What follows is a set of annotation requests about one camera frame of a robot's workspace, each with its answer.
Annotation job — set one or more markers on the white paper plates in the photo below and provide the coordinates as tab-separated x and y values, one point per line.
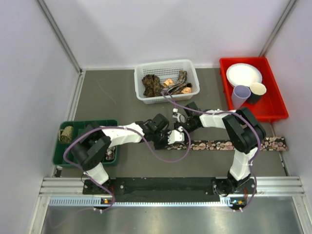
243	74

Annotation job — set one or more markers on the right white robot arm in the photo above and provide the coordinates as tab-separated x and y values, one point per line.
244	131

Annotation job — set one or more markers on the rolled olive green tie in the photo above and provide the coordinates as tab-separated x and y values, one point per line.
65	135

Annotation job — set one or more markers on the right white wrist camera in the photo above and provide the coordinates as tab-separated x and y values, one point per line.
179	118

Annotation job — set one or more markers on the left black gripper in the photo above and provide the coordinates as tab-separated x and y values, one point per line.
164	145

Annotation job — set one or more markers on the grey orange pattern tie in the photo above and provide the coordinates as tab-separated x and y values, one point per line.
178	86

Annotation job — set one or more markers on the lilac paper cup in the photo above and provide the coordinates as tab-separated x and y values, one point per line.
239	95

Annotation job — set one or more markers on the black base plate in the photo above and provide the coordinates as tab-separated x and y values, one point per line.
174	189

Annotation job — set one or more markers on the white plastic basket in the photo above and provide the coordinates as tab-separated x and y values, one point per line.
166	70

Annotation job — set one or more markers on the aluminium frame rail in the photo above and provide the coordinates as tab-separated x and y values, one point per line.
266	186

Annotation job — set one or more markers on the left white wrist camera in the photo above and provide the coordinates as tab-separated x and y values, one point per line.
176	136

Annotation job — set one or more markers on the black paper cup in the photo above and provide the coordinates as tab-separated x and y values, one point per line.
257	91

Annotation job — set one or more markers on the pink floral dark tie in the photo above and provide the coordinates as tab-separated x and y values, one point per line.
274	143

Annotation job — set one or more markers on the red plastic bin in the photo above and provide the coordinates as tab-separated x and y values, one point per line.
271	107

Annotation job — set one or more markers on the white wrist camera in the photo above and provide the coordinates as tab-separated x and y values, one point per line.
176	136
179	118

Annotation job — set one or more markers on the white slotted cable duct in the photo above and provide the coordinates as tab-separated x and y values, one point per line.
99	202

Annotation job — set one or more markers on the brown leaf pattern tie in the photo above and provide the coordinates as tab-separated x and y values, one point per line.
153	87

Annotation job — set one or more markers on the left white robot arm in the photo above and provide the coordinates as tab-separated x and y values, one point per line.
91	146

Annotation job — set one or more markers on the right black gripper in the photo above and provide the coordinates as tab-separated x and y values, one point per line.
177	124

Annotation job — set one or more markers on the rolled pink floral tie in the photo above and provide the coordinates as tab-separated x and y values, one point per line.
110	154

